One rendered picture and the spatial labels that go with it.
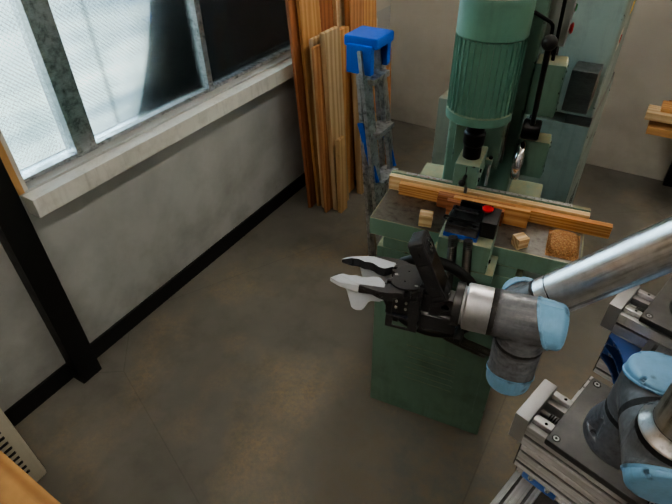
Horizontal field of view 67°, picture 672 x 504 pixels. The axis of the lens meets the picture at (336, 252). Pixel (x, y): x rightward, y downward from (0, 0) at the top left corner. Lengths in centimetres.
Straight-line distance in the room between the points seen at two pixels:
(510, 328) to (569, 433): 47
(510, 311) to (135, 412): 178
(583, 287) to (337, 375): 150
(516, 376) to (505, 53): 79
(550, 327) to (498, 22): 76
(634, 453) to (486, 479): 112
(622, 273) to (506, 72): 66
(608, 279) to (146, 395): 189
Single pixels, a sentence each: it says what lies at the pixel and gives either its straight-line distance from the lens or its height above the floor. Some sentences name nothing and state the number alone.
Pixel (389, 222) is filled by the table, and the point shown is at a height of 90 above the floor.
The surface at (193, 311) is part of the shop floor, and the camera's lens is 262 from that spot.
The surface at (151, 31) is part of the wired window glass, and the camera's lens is 240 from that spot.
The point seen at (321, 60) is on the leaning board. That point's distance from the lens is 281.
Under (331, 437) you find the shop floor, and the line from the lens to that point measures 209.
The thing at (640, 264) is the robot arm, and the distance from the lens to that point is 89.
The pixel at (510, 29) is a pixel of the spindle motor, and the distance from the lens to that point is 134.
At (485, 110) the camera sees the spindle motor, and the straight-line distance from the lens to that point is 140.
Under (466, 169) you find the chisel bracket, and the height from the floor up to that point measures 106.
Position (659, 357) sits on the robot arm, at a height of 104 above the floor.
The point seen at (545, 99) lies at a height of 120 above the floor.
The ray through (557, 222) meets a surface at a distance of 161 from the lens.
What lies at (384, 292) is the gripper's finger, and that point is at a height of 125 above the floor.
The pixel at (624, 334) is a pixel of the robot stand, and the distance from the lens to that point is 166.
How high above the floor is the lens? 179
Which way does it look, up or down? 39 degrees down
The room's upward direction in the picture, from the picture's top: 1 degrees counter-clockwise
